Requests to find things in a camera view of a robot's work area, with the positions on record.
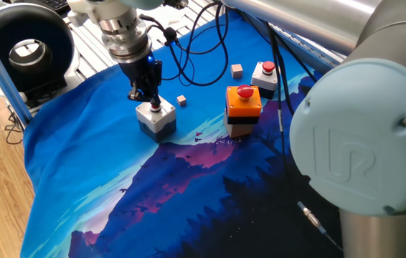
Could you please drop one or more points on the small wooden cube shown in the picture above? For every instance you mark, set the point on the small wooden cube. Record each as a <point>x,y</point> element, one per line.
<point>181,100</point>

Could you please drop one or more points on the aluminium table edge rail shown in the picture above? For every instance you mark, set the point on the aluminium table edge rail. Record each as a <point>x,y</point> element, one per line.
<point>303,46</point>

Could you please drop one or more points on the aluminium frame post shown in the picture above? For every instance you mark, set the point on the aluminium frame post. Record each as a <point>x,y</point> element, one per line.
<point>5,79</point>

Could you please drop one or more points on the silver UR5 robot arm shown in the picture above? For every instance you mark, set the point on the silver UR5 robot arm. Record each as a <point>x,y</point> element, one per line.
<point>361,143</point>

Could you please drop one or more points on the black keyboard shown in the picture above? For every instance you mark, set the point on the black keyboard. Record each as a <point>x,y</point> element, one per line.
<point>56,3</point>

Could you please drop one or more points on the orange box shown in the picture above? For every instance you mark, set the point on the orange box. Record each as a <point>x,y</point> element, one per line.
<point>242,111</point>

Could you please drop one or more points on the blue mountain landscape cloth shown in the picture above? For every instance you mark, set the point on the blue mountain landscape cloth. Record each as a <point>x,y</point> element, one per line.
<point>117,161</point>

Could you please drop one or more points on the large wooden cube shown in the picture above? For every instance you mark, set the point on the large wooden cube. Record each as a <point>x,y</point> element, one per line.
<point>236,71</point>

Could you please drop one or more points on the small black object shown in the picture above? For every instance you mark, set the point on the small black object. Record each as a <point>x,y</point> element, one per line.
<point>175,3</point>

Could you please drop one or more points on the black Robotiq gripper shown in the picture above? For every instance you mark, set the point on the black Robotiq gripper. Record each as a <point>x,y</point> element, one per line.
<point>142,71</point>

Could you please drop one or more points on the white paper sheet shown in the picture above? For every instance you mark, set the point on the white paper sheet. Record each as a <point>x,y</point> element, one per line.
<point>183,19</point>

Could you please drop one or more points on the grey box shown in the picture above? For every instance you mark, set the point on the grey box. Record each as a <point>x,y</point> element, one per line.
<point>262,80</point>
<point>156,122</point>

